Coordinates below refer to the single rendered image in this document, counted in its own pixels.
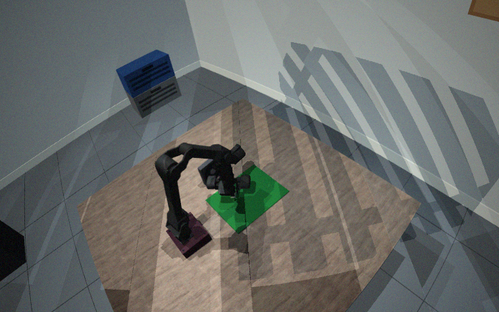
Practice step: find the green circuit board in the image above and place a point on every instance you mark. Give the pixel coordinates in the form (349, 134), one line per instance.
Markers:
(249, 204)

